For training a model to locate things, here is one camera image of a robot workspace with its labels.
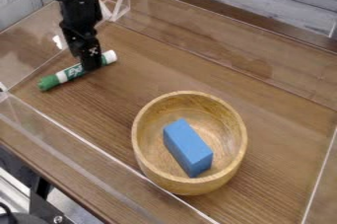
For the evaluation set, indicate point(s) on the blue rectangular block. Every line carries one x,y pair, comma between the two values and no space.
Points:
188,148

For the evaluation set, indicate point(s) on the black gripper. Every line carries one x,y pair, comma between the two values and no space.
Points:
81,14

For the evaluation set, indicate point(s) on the clear acrylic tray walls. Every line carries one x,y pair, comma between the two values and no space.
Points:
72,132

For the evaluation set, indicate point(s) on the black metal table bracket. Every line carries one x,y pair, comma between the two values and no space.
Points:
40,207

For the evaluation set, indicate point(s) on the brown wooden bowl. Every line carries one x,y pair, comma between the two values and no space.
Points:
221,128

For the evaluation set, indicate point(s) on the green Expo marker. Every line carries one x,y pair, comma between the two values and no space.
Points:
72,72

